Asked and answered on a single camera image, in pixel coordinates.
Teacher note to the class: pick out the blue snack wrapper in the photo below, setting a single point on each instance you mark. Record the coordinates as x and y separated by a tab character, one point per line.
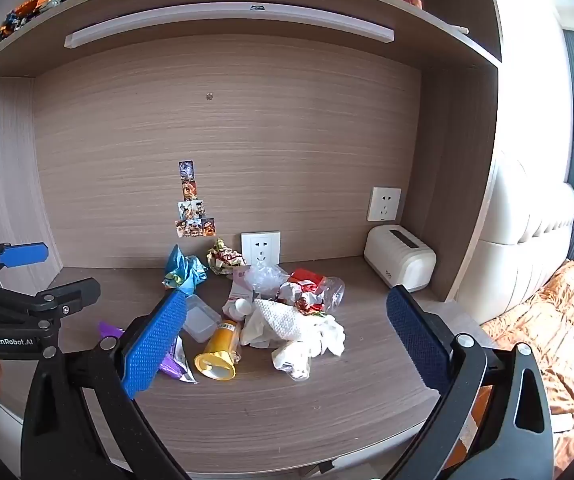
182	270

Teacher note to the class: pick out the pink white packet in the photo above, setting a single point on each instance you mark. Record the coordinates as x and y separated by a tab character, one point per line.
241	285

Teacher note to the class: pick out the large white wall socket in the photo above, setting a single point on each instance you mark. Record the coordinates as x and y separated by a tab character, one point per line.
261	247

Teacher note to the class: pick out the red foil wrapper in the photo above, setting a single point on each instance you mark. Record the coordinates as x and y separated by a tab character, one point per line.
304	302

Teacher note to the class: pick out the clear plastic container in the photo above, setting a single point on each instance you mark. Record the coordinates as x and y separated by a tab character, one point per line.
202	320

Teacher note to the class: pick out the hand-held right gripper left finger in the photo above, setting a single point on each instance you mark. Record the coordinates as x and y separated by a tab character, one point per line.
154	345

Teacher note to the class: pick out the small white wall socket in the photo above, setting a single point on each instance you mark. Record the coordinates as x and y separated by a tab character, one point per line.
384	204

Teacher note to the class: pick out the cream ribbed box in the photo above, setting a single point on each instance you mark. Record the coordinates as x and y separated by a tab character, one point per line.
397	260

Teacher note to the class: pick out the purple wrapper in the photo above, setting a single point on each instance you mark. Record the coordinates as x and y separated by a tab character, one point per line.
171	366

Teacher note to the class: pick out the yellow cup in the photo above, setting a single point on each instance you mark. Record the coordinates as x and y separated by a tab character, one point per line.
219	345

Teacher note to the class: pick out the orange patterned blanket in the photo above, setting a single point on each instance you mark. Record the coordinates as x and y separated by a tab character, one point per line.
567	340

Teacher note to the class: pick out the white light bar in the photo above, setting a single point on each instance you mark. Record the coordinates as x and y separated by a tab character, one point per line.
227	16

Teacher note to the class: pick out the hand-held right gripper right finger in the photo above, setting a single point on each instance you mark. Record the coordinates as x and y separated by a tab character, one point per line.
417	342

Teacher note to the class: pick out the white padded headboard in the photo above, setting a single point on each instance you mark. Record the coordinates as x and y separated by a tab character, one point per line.
517	250

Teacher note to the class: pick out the red green crumpled wrapper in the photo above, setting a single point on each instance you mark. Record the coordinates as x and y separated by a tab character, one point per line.
224	257

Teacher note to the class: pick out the cluster of cartoon stickers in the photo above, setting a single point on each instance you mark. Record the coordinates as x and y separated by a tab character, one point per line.
189	210

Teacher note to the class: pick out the white paper towel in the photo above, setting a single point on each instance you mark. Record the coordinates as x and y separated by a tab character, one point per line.
282	322

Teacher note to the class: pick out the plastic bottle with red label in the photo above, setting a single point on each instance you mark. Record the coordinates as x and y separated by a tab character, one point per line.
312	278

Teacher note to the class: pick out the clear plastic bag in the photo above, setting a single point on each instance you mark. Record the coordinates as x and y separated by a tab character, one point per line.
267	277

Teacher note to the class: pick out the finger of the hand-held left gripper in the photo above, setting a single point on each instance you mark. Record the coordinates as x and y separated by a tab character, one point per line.
24	255
72	295

